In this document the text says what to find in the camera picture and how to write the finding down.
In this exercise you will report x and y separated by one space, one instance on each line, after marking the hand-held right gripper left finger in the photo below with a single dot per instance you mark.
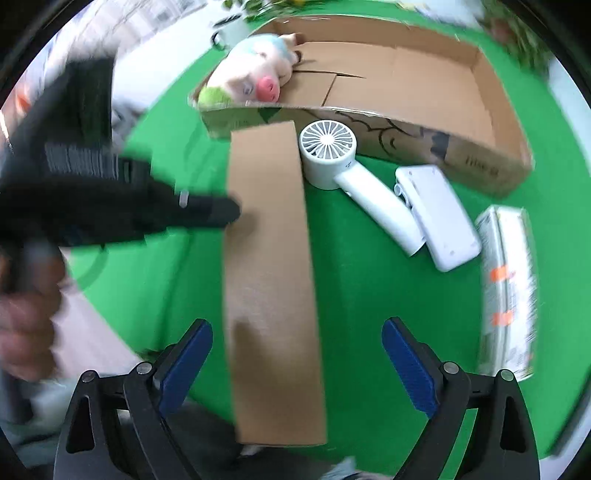
189 362

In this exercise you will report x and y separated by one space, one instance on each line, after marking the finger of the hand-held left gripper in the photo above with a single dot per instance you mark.
210 210

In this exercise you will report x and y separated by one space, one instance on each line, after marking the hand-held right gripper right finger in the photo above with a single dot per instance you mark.
406 362

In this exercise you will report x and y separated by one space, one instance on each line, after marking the brown cardboard box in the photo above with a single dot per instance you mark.
272 277

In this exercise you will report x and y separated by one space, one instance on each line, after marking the white green medicine box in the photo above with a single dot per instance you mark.
508 295

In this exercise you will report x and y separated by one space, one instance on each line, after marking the white handheld fan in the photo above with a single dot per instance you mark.
325 159

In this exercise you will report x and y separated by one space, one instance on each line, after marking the white rectangular device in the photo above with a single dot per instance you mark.
438 217

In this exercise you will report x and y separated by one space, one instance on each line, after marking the person's left hand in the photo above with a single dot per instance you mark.
23 332

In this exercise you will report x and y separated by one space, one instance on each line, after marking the green table cloth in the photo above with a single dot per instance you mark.
392 290

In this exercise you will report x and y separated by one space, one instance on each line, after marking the pink pig plush toy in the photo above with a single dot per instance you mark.
258 64

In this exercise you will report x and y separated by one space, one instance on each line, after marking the white mug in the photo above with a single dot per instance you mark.
233 30

